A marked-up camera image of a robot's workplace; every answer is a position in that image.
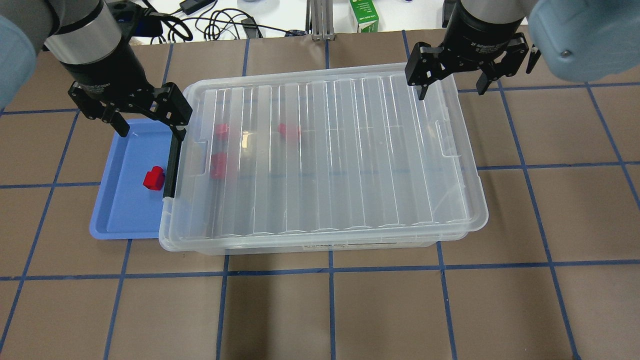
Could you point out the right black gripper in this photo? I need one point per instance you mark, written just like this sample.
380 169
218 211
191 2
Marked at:
477 36

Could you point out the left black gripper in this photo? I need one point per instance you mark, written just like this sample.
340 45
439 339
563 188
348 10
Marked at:
109 71

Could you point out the red block from tray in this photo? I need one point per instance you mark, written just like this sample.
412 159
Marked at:
154 179

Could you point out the clear plastic box lid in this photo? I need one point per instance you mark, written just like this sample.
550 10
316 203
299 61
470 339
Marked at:
373 161

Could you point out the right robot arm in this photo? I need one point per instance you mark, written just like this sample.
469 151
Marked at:
579 40

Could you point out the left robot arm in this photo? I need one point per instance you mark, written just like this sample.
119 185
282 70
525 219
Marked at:
87 41

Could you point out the clear plastic storage box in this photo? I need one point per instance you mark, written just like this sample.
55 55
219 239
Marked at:
299 243

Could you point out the blue plastic tray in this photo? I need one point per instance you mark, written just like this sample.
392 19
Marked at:
124 207

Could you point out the green white carton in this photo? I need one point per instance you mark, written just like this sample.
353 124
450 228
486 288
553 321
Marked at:
364 16

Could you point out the black power adapter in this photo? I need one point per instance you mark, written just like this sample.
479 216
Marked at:
191 6

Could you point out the black box latch handle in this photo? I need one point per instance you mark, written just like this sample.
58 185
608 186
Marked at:
171 177

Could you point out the aluminium frame post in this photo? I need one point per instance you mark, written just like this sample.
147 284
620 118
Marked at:
320 20

